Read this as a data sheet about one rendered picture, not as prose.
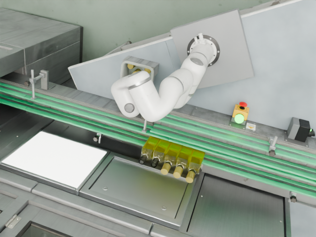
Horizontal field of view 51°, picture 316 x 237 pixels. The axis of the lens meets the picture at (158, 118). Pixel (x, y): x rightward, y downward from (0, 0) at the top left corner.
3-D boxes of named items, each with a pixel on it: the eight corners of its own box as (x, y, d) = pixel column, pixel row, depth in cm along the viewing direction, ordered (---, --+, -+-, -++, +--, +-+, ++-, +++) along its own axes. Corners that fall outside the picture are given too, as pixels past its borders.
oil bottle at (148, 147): (152, 137, 175) (138, 159, 156) (154, 128, 172) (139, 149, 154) (162, 140, 173) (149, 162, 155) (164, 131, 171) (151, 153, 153)
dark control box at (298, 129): (287, 130, 164) (287, 138, 157) (292, 116, 160) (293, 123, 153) (304, 134, 162) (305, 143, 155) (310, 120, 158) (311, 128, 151)
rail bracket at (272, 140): (266, 140, 156) (266, 155, 144) (272, 127, 152) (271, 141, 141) (275, 142, 155) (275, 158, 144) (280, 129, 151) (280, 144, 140)
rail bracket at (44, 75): (48, 86, 193) (23, 101, 174) (47, 59, 185) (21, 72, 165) (55, 88, 192) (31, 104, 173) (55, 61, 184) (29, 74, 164)
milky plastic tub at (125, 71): (123, 93, 183) (117, 99, 175) (128, 55, 172) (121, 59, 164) (153, 101, 179) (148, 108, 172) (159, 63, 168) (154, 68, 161)
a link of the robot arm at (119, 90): (165, 98, 128) (149, 63, 125) (164, 111, 108) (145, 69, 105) (128, 114, 131) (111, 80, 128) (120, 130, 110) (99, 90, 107)
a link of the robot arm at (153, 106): (174, 66, 113) (156, 79, 102) (190, 101, 116) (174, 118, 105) (144, 78, 121) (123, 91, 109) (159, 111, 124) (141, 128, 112)
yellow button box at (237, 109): (232, 115, 169) (230, 121, 163) (236, 102, 166) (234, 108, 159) (245, 119, 168) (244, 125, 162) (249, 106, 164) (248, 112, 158)
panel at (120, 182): (40, 133, 184) (-4, 167, 155) (40, 129, 183) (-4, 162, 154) (195, 182, 166) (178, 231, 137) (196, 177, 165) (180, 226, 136)
